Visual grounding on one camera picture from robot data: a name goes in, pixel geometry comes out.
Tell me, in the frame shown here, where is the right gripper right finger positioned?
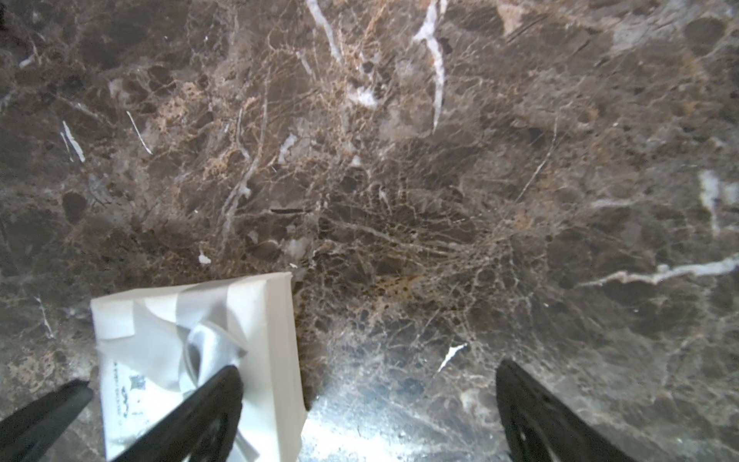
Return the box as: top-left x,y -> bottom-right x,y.
496,359 -> 633,462

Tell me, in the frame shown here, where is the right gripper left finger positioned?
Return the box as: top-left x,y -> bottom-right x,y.
117,366 -> 244,461

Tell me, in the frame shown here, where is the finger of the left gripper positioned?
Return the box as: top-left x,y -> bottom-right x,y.
1,379 -> 94,462

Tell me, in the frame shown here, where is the white lift-off box lid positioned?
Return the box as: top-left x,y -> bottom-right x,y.
90,273 -> 307,461

